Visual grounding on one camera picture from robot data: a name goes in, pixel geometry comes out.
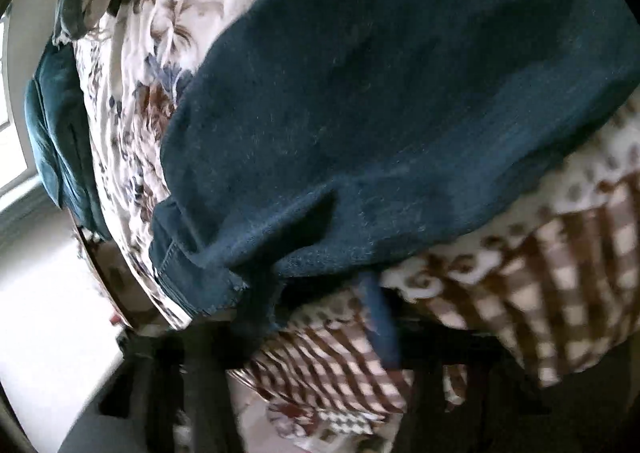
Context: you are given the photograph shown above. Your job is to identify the wooden side table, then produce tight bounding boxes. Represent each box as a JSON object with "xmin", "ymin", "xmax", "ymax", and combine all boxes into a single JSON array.
[{"xmin": 72, "ymin": 225, "xmax": 136, "ymax": 331}]

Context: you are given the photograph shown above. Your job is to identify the floral brown white blanket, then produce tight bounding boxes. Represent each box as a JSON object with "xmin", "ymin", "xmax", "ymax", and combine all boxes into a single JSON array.
[{"xmin": 70, "ymin": 0, "xmax": 640, "ymax": 453}]

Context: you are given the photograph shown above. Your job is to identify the teal velvet cushion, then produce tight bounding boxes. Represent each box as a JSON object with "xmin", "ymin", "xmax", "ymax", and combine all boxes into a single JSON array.
[{"xmin": 25, "ymin": 44, "xmax": 113, "ymax": 240}]

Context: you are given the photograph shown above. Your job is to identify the dark blue denim pants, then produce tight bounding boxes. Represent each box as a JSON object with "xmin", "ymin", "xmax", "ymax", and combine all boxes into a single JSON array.
[{"xmin": 149, "ymin": 0, "xmax": 640, "ymax": 334}]

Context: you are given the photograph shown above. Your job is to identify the black white checkered cloth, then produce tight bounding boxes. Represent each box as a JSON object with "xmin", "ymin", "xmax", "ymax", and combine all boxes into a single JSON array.
[{"xmin": 315, "ymin": 405, "xmax": 388, "ymax": 436}]

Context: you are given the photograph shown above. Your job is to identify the window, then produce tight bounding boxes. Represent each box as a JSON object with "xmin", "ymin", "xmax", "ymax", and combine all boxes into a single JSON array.
[{"xmin": 0, "ymin": 3, "xmax": 38, "ymax": 194}]

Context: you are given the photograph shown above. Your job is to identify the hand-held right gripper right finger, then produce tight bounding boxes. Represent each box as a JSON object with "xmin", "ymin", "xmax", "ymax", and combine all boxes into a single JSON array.
[{"xmin": 356, "ymin": 272, "xmax": 553, "ymax": 453}]

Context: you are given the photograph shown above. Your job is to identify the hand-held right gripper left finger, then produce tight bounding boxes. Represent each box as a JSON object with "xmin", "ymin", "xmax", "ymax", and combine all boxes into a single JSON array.
[{"xmin": 60, "ymin": 315, "xmax": 281, "ymax": 453}]

